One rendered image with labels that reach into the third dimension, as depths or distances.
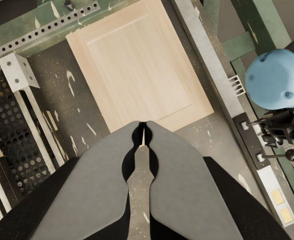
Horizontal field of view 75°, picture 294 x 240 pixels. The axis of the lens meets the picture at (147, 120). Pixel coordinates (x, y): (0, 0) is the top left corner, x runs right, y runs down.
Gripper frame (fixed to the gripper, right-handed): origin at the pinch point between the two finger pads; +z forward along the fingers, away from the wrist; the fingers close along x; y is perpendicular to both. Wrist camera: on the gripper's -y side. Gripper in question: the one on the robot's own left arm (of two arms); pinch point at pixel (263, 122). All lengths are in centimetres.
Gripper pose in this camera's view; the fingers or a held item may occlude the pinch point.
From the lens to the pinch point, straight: 69.6
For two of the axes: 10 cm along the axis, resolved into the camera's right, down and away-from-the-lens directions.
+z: 0.1, 0.2, 10.0
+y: -9.0, 4.3, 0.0
